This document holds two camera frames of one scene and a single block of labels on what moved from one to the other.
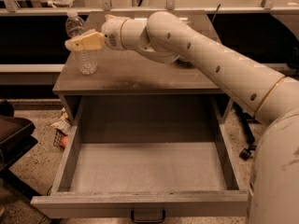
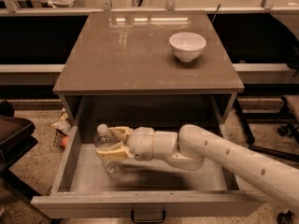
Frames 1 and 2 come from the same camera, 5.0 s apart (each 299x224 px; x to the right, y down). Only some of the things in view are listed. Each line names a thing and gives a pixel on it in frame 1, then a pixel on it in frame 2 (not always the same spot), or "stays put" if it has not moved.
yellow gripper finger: x=90 y=40 -> x=119 y=151
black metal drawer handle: x=148 y=221 stays put
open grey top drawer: x=146 y=180 stays put
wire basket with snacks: x=63 y=127 stays put
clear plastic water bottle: x=88 y=61 -> x=103 y=139
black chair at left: x=17 y=138 stays put
